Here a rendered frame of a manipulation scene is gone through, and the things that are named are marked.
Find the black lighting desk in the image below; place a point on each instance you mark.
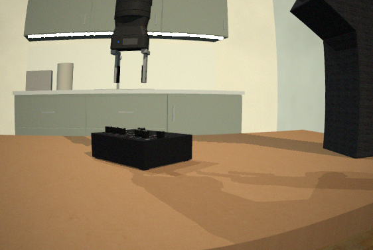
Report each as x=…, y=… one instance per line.
x=144, y=150

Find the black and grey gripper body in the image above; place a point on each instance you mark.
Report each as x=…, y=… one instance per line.
x=131, y=20

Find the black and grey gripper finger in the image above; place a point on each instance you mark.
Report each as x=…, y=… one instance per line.
x=145, y=53
x=116, y=67

